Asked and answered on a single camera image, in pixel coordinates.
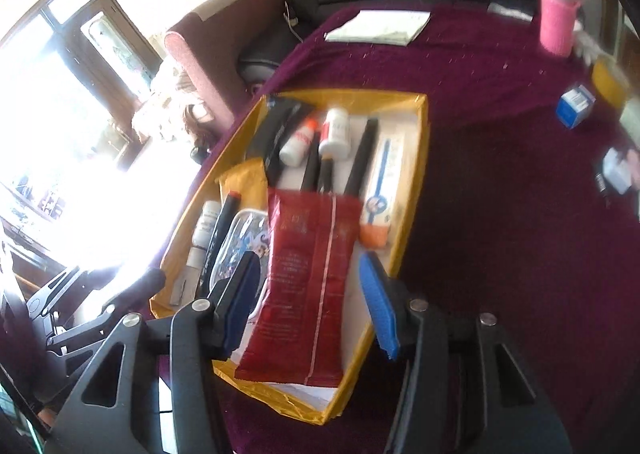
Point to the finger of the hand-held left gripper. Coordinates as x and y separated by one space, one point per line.
137 291

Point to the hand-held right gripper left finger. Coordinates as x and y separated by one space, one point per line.
242 294

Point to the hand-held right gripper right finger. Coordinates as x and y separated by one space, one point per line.
380 304

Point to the red snack packet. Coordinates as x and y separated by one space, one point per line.
295 284

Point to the clear plastic pouch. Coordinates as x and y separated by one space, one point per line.
235 239

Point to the black pen with orange tip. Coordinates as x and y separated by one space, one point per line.
220 229

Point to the small yellow packet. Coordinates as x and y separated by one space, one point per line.
245 184

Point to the black snack packet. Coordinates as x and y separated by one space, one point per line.
277 134

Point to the yellow tray with white inside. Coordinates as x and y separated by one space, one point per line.
400 134

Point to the small white bottle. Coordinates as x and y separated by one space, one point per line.
335 134

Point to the white slim tube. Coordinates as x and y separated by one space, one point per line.
190 274

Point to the white bottle with grey label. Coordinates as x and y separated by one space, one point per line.
206 224

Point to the white and blue toothpaste box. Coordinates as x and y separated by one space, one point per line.
392 179

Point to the long black marker pen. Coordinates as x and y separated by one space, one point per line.
361 159

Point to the white bottle with red label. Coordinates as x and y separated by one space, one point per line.
297 146

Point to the maroon tablecloth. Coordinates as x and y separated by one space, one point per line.
500 184

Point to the wooden glass door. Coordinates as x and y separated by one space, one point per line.
75 59

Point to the maroon armchair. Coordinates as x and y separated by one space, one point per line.
220 34

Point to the folded white cloth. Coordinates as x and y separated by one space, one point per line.
380 26

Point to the small blue and white box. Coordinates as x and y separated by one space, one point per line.
575 106

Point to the yellow tape roll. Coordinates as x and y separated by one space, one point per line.
611 79

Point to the white plastic wrapper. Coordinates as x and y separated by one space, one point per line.
512 10

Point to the pink sleeved thermos bottle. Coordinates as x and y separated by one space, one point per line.
557 19

